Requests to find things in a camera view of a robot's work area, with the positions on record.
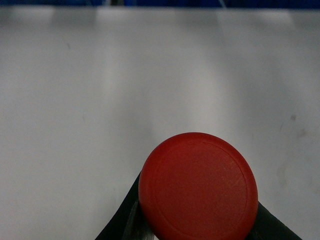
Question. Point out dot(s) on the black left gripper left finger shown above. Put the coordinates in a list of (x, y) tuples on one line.
[(128, 223)]

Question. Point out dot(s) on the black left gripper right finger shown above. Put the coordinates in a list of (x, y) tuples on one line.
[(267, 227)]

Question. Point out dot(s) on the red push button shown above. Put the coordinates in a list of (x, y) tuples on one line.
[(195, 186)]

